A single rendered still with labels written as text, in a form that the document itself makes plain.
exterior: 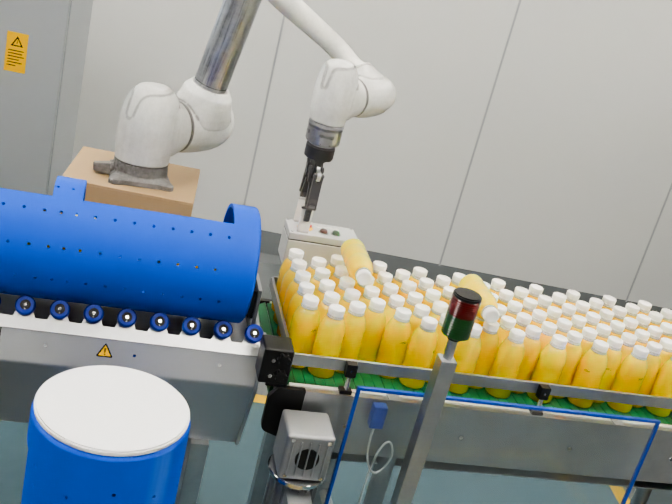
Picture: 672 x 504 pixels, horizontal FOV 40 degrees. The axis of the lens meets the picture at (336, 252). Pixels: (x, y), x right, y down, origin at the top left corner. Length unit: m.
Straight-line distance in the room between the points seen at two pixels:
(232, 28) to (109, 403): 1.29
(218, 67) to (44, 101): 1.09
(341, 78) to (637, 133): 3.23
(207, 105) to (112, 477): 1.36
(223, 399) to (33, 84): 1.74
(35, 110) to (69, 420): 2.12
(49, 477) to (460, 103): 3.66
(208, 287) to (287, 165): 2.88
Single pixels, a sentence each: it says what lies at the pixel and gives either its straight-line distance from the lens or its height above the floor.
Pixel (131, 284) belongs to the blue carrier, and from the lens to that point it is 2.10.
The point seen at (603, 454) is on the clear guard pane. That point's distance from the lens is 2.47.
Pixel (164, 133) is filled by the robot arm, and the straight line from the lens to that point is 2.61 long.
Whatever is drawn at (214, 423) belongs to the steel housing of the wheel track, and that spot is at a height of 0.69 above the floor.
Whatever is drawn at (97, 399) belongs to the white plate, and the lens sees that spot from 1.74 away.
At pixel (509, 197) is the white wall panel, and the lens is 5.17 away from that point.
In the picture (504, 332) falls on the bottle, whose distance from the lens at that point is 2.38.
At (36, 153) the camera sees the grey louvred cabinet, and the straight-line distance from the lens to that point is 3.70.
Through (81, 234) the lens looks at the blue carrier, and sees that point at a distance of 2.07.
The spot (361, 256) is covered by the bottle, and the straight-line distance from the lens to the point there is 2.33.
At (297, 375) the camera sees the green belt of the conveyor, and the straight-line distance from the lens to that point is 2.21.
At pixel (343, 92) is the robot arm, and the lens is 2.25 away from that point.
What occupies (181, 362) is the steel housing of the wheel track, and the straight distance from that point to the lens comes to 2.21.
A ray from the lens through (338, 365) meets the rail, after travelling 2.17.
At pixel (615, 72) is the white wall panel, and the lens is 5.15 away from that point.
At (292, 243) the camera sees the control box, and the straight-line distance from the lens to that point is 2.50.
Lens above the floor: 1.99
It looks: 22 degrees down
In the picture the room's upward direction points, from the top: 14 degrees clockwise
